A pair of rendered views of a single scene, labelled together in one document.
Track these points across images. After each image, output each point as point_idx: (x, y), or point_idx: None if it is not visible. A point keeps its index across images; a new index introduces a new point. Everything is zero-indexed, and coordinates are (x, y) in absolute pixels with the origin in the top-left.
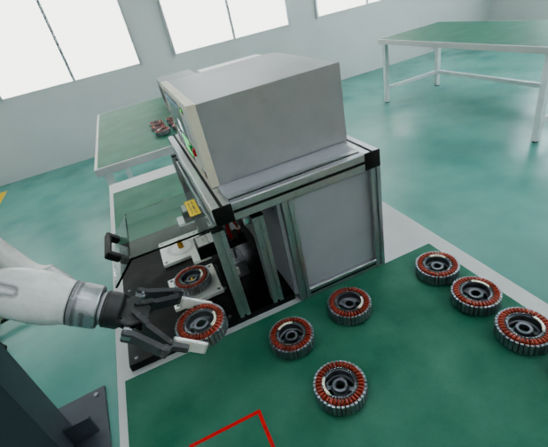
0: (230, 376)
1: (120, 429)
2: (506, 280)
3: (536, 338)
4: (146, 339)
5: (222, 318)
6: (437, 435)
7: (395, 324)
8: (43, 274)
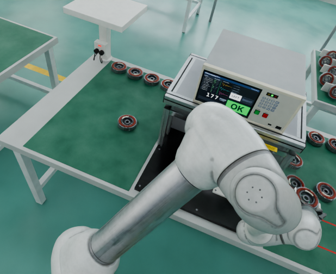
0: None
1: (289, 263)
2: (311, 128)
3: None
4: (323, 215)
5: (311, 191)
6: None
7: (307, 160)
8: (311, 216)
